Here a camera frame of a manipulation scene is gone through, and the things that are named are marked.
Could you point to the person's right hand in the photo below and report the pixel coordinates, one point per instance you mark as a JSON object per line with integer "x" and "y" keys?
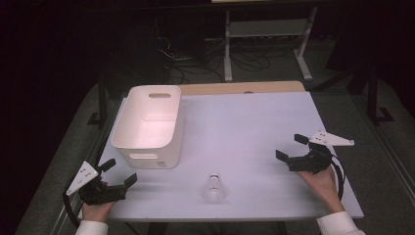
{"x": 324, "y": 187}

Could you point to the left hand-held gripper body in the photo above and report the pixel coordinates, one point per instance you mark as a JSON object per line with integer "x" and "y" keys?
{"x": 98, "y": 193}

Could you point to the person's left hand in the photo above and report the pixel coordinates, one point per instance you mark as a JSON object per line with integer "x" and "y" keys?
{"x": 96, "y": 212}

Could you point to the wooden table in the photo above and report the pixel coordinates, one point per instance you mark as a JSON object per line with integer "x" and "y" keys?
{"x": 241, "y": 87}

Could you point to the white plastic storage bin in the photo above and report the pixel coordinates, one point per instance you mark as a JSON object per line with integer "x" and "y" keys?
{"x": 148, "y": 130}

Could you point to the white metal stand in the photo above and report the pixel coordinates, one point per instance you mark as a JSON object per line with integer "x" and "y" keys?
{"x": 267, "y": 28}

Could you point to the black metal stand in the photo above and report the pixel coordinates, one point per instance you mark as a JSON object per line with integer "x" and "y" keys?
{"x": 102, "y": 104}
{"x": 373, "y": 98}

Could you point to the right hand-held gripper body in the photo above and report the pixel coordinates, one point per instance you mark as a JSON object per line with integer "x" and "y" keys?
{"x": 313, "y": 161}

